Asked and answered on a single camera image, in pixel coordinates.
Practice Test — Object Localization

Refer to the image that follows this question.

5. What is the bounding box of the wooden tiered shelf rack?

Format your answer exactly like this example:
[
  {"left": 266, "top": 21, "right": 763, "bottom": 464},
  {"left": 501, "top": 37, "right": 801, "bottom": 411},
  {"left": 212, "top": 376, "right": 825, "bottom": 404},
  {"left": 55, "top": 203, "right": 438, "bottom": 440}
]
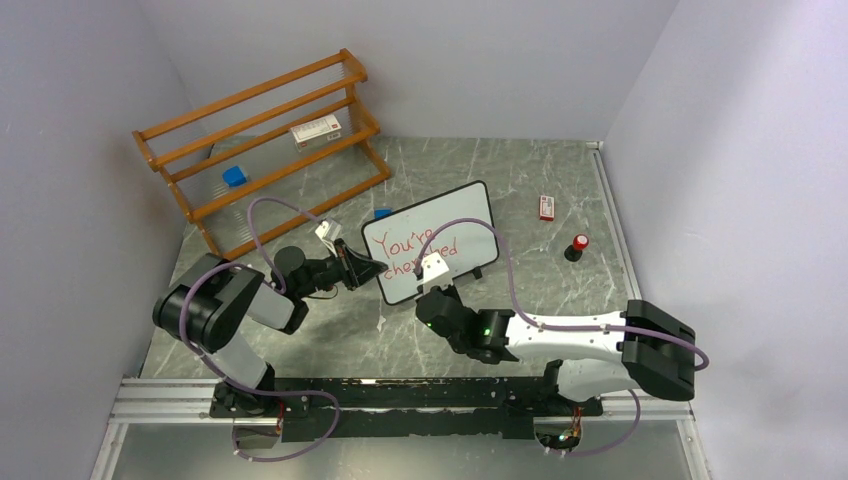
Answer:
[{"left": 132, "top": 49, "right": 392, "bottom": 259}]

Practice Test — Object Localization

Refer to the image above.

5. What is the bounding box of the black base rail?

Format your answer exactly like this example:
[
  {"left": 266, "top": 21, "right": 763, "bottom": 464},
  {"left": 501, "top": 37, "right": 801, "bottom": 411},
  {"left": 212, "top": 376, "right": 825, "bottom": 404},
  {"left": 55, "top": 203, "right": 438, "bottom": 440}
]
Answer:
[{"left": 209, "top": 374, "right": 603, "bottom": 442}]

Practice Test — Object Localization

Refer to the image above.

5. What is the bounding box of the blue eraser on shelf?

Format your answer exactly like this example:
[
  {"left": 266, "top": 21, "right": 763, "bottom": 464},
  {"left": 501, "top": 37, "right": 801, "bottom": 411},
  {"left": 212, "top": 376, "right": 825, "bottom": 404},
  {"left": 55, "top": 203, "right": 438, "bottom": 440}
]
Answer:
[{"left": 221, "top": 165, "right": 250, "bottom": 188}]

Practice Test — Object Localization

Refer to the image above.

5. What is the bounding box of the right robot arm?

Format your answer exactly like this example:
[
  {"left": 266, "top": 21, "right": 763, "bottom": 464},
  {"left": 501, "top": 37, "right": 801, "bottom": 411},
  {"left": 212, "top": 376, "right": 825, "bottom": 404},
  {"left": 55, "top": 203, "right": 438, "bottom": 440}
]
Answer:
[{"left": 415, "top": 287, "right": 705, "bottom": 414}]

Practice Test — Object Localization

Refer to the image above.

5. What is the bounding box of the white red box on shelf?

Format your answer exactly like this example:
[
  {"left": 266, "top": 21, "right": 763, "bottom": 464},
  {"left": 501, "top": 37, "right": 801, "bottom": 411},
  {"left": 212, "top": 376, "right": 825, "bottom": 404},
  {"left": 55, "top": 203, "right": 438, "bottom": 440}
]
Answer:
[{"left": 291, "top": 114, "right": 342, "bottom": 150}]

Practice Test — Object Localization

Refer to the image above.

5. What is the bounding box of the purple cable at base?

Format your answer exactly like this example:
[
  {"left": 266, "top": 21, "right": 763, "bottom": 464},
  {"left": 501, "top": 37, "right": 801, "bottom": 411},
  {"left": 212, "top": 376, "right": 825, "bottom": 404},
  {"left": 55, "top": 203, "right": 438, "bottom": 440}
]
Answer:
[{"left": 231, "top": 389, "right": 342, "bottom": 464}]

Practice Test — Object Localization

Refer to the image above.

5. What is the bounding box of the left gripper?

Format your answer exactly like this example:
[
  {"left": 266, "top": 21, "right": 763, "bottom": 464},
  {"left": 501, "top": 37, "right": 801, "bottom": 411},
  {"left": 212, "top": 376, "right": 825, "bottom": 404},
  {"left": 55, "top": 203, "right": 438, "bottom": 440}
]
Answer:
[{"left": 296, "top": 238, "right": 387, "bottom": 297}]

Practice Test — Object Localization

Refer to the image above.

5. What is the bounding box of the red black stamp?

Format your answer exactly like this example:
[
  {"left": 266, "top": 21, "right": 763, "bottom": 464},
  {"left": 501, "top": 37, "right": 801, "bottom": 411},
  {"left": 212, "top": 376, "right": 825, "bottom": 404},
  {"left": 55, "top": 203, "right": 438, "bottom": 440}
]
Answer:
[{"left": 563, "top": 233, "right": 590, "bottom": 262}]

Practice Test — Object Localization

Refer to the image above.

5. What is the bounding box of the blue eraser on table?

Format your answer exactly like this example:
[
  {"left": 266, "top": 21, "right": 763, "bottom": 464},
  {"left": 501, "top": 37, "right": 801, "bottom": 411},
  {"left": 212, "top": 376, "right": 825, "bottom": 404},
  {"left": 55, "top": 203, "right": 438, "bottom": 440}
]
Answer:
[{"left": 374, "top": 208, "right": 392, "bottom": 220}]

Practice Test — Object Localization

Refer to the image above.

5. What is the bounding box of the small red white box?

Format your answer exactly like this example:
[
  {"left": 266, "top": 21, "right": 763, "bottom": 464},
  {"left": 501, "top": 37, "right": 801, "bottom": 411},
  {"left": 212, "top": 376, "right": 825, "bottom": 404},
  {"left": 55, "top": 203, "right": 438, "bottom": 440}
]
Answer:
[{"left": 538, "top": 195, "right": 555, "bottom": 222}]

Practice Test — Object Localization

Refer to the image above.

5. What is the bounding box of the small whiteboard with black frame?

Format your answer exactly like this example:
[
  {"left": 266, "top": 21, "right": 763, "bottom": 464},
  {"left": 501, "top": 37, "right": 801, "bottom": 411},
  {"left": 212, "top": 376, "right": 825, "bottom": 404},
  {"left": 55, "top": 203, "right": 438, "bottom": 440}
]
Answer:
[{"left": 360, "top": 180, "right": 500, "bottom": 305}]

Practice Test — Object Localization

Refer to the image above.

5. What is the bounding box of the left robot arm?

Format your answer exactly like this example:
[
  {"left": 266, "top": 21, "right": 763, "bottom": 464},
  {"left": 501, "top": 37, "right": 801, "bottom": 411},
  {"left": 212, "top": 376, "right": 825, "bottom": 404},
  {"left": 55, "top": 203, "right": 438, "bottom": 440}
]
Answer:
[{"left": 152, "top": 240, "right": 388, "bottom": 416}]

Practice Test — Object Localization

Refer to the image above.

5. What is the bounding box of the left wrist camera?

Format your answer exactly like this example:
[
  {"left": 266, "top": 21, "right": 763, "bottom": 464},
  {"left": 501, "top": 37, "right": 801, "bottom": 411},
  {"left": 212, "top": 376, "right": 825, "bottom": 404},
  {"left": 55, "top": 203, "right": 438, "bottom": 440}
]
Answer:
[{"left": 314, "top": 218, "right": 342, "bottom": 250}]

